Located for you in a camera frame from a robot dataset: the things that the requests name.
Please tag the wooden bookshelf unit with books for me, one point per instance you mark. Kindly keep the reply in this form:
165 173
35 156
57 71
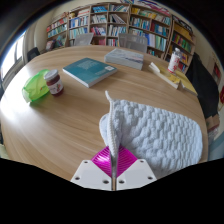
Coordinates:
110 20

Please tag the black chair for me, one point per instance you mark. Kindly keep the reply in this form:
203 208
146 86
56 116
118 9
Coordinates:
33 53

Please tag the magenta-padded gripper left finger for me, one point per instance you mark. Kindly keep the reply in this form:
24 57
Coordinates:
101 160

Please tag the green plastic bag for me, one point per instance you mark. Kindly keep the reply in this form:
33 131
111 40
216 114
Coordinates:
35 88

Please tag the jar with white lid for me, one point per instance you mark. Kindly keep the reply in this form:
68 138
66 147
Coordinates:
55 85

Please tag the black cloth cover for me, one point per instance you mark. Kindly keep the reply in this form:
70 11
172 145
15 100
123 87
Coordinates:
203 86

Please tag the yellow open book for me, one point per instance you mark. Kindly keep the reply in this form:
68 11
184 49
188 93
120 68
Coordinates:
165 75

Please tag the white plastic bottle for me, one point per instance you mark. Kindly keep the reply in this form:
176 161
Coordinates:
174 61

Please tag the grey chair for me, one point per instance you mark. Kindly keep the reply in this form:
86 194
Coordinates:
83 39
133 42

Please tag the teal book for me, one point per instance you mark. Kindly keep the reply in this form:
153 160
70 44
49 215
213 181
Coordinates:
88 70

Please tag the white waffle-knit towel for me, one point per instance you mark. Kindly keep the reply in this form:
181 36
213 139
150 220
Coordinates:
160 133

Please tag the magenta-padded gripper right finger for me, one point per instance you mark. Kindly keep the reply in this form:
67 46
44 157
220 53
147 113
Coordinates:
128 161

